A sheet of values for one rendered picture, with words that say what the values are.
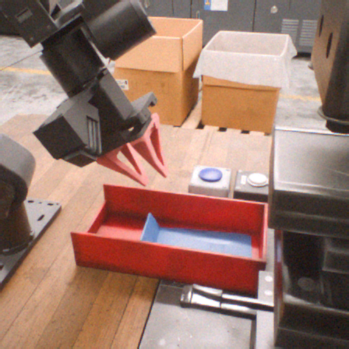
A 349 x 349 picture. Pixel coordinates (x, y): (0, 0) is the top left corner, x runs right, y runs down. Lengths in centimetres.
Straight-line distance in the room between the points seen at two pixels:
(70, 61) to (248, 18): 436
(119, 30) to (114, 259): 28
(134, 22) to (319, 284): 32
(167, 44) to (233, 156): 177
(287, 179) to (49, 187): 57
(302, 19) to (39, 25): 439
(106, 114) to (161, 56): 210
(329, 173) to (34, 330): 39
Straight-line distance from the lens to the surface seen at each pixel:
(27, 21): 44
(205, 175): 67
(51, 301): 54
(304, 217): 22
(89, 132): 41
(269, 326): 40
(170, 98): 263
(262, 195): 65
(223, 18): 481
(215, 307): 40
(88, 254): 55
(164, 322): 50
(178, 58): 252
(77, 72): 46
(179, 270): 52
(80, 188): 72
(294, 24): 475
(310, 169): 23
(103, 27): 45
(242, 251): 57
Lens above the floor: 130
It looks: 32 degrees down
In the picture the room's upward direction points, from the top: straight up
